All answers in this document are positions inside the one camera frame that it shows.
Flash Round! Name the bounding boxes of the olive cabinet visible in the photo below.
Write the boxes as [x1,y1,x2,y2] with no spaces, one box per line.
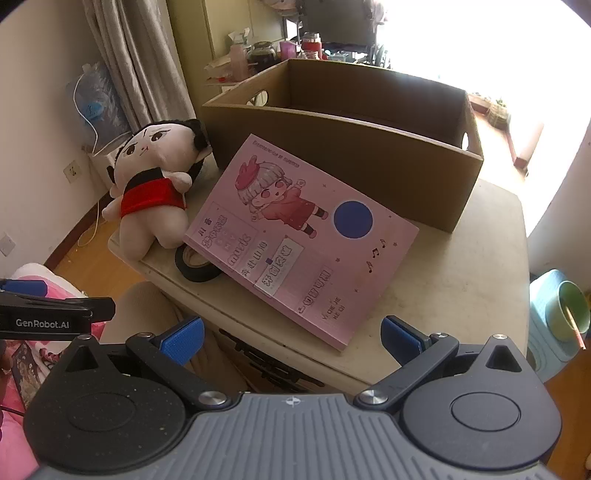
[166,0,287,109]

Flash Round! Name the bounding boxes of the clear water bottle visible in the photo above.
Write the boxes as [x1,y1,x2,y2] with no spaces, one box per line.
[65,62,132,153]

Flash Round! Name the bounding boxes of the woven basket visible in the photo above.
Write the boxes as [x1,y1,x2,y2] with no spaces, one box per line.
[487,99,512,128]

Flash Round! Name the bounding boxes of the grey curtain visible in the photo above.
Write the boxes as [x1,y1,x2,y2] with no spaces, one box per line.
[83,0,197,134]

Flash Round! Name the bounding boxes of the white cable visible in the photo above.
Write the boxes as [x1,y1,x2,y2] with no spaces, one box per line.
[74,74,112,247]

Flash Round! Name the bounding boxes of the pale plastic bottle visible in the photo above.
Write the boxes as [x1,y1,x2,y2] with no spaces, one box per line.
[230,44,251,83]

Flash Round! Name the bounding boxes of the white water dispenser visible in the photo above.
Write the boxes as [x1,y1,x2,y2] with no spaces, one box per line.
[88,136,127,188]

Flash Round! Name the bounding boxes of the beige desktop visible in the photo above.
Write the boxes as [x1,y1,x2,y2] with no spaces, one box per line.
[108,152,532,398]

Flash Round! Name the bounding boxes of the dark glass teapot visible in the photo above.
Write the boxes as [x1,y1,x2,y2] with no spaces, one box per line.
[248,41,279,73]

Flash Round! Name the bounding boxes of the black tape roll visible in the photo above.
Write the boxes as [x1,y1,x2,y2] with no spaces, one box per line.
[174,244,223,282]

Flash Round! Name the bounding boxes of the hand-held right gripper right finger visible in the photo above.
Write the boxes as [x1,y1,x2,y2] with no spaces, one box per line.
[353,315,527,414]

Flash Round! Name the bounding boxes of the pink illustrated book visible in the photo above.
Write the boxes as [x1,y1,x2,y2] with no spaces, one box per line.
[183,134,420,354]

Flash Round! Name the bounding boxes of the brown cardboard box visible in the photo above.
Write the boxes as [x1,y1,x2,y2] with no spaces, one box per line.
[202,58,484,234]

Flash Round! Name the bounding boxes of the light blue stool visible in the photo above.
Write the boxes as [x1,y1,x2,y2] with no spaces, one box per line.
[526,269,588,384]

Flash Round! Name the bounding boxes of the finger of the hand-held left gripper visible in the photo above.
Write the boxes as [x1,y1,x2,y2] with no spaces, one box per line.
[0,278,48,297]

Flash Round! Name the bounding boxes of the green cup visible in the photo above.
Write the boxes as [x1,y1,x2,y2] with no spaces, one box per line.
[556,281,591,342]

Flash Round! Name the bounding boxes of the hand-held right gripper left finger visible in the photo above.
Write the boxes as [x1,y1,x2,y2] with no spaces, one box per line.
[58,316,234,411]

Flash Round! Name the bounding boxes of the plush doll with red skirt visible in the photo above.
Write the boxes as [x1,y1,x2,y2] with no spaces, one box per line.
[102,117,214,260]

